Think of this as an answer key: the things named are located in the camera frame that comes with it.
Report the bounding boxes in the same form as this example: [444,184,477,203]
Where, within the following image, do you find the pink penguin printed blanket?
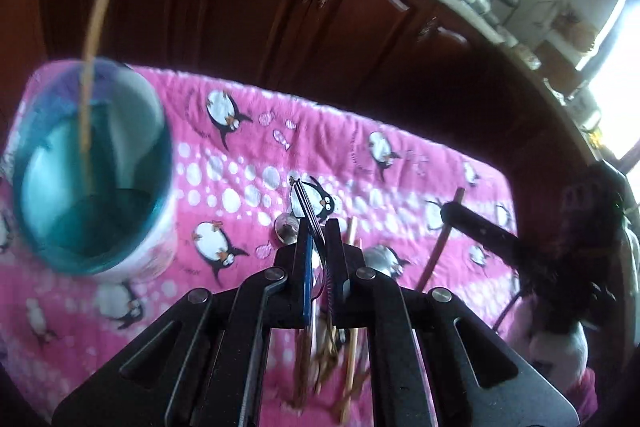
[0,64,598,427]

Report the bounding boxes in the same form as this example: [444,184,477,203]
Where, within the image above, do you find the blue cup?
[11,57,176,279]

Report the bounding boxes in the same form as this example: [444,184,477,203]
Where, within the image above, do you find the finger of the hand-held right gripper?
[440,201,533,264]

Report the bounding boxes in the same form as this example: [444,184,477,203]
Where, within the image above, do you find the wooden cutting board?
[536,41,583,95]

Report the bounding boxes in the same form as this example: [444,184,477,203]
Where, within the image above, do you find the metal fork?
[289,176,337,333]

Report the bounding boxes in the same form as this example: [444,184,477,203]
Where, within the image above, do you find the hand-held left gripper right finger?
[324,219,580,427]

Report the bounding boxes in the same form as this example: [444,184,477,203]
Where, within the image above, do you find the dark wooden base cabinets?
[0,0,596,188]

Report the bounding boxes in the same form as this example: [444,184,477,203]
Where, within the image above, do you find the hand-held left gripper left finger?
[50,217,321,427]

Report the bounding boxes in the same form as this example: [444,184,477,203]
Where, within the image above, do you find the black cable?
[492,284,531,336]

